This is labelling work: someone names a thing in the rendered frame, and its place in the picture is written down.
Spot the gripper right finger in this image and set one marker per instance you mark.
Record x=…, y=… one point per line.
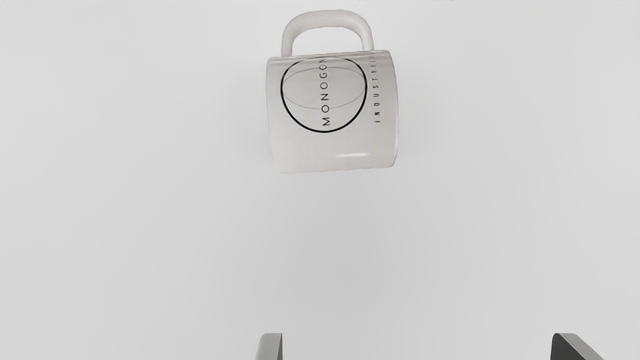
x=572, y=349

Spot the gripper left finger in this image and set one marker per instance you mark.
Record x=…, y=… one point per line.
x=270, y=348

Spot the white mug with black print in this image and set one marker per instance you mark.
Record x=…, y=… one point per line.
x=330, y=110

